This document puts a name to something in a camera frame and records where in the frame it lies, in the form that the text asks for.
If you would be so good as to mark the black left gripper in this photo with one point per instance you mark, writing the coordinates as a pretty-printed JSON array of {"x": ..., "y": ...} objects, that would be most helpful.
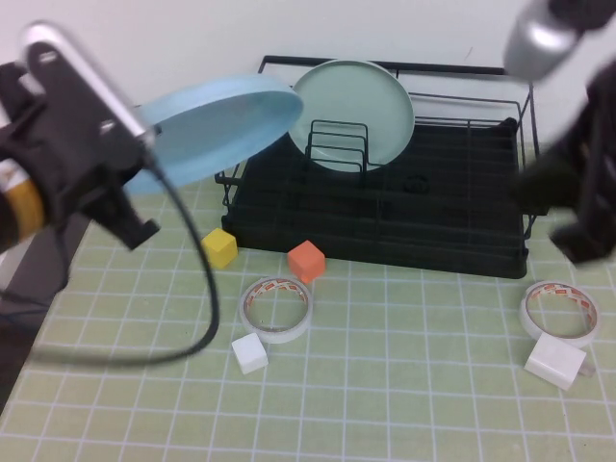
[{"x": 72, "y": 130}]

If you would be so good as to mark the black plastic drip tray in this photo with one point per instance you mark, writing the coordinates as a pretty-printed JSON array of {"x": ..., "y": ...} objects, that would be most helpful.
[{"x": 433, "y": 250}]

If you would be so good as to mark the orange cube block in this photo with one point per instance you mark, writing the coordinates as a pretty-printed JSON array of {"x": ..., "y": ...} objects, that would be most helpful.
[{"x": 305, "y": 260}]

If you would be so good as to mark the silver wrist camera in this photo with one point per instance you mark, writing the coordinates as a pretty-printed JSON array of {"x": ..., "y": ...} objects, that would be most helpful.
[
  {"x": 98, "y": 84},
  {"x": 539, "y": 38}
]

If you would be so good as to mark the light blue round plate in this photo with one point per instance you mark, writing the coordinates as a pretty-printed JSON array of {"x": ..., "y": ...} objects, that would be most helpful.
[{"x": 231, "y": 130}]

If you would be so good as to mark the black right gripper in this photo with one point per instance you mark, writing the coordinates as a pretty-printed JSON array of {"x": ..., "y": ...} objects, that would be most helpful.
[{"x": 599, "y": 144}]

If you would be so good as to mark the green checked tablecloth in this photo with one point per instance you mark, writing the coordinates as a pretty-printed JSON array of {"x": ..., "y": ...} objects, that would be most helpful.
[{"x": 385, "y": 361}]

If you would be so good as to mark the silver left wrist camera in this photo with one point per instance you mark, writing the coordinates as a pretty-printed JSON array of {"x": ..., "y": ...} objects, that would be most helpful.
[{"x": 98, "y": 84}]

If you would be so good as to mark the white plug charger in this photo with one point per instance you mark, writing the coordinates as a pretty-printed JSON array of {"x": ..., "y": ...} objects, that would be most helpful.
[{"x": 553, "y": 363}]

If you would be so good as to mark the yellow cube block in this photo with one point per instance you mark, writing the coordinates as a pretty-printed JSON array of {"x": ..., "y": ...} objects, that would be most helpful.
[{"x": 221, "y": 250}]

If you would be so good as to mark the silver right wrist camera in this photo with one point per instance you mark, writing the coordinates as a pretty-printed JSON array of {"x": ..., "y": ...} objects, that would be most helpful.
[{"x": 539, "y": 38}]

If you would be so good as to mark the white cabinet with grey side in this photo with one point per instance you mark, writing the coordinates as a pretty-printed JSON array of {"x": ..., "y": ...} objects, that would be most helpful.
[{"x": 33, "y": 269}]

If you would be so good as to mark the white cube block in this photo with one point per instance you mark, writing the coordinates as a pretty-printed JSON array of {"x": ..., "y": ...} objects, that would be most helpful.
[{"x": 250, "y": 353}]

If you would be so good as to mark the pale green round plate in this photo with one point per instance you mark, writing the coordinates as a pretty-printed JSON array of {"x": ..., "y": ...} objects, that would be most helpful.
[{"x": 356, "y": 106}]

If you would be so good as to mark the white tape roll orange print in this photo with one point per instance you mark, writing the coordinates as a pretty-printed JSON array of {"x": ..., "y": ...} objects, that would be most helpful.
[
  {"x": 276, "y": 337},
  {"x": 525, "y": 320}
]

